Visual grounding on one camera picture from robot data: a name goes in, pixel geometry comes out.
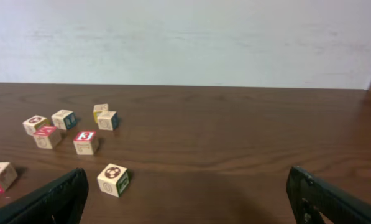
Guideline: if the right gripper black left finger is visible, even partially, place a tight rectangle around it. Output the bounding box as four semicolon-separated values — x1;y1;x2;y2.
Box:
0;168;89;223

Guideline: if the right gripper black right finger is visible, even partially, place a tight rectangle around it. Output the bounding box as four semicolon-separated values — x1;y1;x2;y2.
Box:
286;166;371;224

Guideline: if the soccer ball wooden block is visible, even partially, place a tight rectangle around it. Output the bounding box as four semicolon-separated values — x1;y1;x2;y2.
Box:
97;164;130;197

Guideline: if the red number 3 block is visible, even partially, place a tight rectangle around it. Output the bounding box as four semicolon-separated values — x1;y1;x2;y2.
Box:
73;131;99;155

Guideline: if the red M wooden block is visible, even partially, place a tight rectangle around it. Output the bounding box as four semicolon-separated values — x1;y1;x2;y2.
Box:
33;126;62;149

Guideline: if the blue sided wooden block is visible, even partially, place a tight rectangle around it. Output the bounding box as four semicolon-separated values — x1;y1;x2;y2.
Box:
51;110;76;130

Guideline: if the brown circle wooden block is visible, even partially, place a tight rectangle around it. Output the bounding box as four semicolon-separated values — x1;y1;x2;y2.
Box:
22;115;50;136

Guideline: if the plain engraved wooden block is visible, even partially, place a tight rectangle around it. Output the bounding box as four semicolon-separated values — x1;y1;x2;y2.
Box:
98;111;119;131

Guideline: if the yellow sided wooden block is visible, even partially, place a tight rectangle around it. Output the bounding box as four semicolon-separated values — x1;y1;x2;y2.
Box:
93;103;109;123

